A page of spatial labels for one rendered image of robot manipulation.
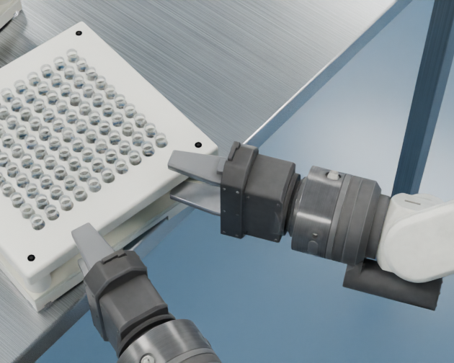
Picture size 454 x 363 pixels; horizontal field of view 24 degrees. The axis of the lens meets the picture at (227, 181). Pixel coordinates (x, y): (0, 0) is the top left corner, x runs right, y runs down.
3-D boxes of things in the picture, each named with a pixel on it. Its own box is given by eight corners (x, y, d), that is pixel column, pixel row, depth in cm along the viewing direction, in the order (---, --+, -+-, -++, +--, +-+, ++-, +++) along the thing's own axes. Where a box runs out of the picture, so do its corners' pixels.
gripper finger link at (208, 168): (175, 149, 108) (233, 163, 106) (165, 173, 106) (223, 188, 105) (174, 139, 106) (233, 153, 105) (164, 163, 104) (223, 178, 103)
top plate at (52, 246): (-100, 139, 114) (-105, 127, 112) (83, 31, 123) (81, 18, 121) (29, 288, 103) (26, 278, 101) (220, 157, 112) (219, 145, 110)
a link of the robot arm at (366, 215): (345, 184, 100) (463, 212, 98) (356, 165, 110) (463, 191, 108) (319, 294, 103) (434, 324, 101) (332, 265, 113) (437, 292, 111)
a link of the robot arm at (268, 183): (214, 188, 100) (336, 219, 98) (243, 113, 105) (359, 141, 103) (215, 257, 110) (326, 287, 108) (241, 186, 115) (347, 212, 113)
